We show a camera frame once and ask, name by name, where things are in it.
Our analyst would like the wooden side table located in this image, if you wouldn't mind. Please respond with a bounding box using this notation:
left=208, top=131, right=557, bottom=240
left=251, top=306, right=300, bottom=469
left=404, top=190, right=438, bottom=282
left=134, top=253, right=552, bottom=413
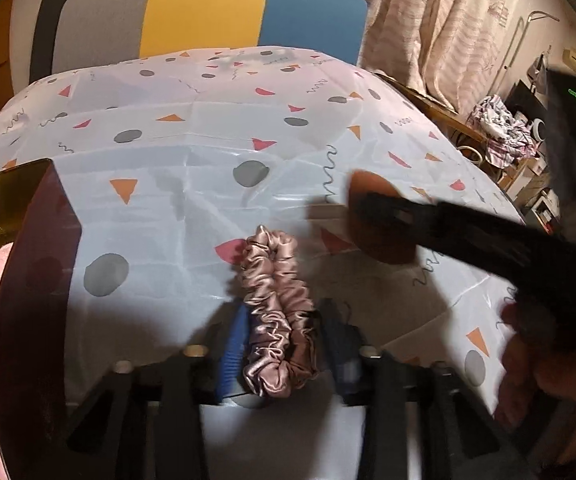
left=373, top=70, right=487, bottom=167

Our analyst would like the patterned light blue tablecloth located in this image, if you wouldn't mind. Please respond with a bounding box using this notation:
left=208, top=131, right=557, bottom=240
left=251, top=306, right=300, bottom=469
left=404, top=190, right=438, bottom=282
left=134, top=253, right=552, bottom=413
left=0, top=48, right=516, bottom=408

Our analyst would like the tracker with green light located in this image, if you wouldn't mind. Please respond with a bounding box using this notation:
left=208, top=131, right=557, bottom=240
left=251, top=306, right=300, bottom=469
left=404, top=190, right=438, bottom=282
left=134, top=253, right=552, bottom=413
left=546, top=68, right=576, bottom=205

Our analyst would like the brown felt hat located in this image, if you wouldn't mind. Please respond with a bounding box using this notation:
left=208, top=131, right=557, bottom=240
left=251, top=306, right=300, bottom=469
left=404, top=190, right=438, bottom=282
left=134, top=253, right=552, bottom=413
left=346, top=170, right=417, bottom=266

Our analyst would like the grey yellow blue chair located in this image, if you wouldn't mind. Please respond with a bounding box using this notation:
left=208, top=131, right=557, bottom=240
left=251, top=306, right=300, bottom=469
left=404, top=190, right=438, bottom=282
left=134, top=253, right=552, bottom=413
left=29, top=0, right=368, bottom=81

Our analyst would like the floral cloth pile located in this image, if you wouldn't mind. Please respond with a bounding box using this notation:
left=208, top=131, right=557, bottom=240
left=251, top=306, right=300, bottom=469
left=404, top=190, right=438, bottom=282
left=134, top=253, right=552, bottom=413
left=466, top=94, right=537, bottom=169

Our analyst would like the person's right hand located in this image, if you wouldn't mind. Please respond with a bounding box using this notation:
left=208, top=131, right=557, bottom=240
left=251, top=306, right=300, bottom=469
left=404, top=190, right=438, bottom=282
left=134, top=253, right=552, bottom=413
left=494, top=304, right=576, bottom=464

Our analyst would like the beige patterned curtain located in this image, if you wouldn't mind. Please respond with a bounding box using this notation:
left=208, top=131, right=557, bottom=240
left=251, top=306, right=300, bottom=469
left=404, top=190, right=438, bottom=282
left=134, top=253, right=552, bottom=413
left=359, top=0, right=518, bottom=114

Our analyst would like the pink satin scrunchie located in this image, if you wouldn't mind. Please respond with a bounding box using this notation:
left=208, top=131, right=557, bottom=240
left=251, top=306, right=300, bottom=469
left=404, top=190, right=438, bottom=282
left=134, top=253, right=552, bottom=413
left=239, top=226, right=317, bottom=399

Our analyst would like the gold lined maroon box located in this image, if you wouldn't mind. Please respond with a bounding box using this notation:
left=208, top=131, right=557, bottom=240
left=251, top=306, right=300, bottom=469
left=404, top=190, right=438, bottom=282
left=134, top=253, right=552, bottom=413
left=0, top=159, right=82, bottom=479

